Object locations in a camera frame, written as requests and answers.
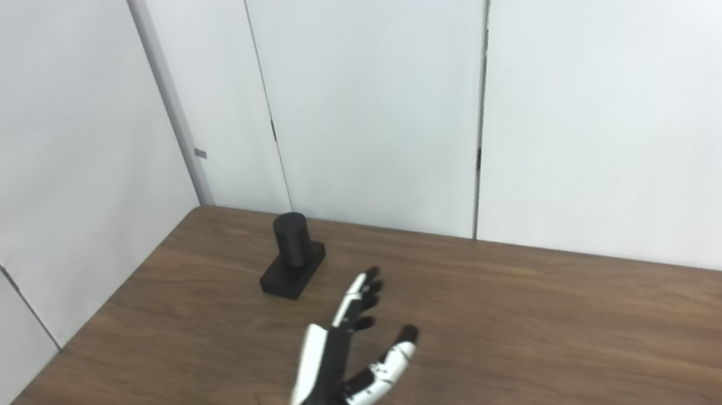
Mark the black peg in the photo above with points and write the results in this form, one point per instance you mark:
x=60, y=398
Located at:
x=291, y=243

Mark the small grey wall clip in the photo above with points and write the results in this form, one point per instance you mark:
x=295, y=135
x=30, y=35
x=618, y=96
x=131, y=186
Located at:
x=200, y=153

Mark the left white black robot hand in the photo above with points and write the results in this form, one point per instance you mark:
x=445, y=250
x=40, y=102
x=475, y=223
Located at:
x=325, y=374

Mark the grey vertical corner post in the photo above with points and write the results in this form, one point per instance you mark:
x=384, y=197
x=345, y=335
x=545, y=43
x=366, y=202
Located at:
x=164, y=82

